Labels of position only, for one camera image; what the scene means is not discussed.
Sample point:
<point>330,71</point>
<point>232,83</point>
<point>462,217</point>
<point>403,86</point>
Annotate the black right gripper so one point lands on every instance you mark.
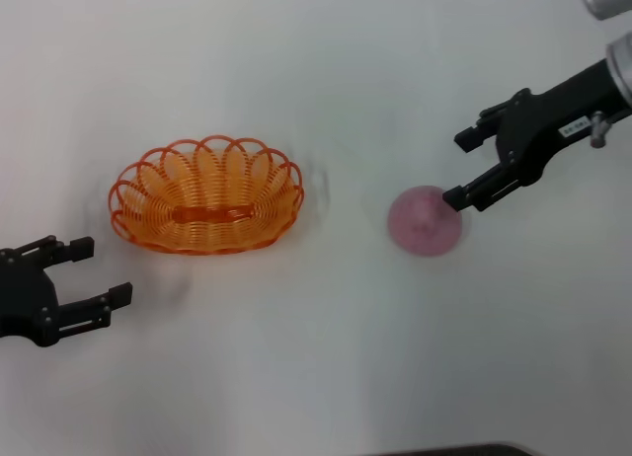
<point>553,115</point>

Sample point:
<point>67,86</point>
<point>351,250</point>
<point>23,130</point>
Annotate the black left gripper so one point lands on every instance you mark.
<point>24,298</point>

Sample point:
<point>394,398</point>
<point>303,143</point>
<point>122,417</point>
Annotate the pink peach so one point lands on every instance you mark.
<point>419,224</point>

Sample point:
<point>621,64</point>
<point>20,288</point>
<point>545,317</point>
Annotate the orange plastic woven basket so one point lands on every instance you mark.
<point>207,214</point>

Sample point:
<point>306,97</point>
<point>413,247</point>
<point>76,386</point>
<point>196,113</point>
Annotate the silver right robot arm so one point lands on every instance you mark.
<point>619,31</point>

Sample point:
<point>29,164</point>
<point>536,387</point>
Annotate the dark rounded robot base edge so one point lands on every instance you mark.
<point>464,450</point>

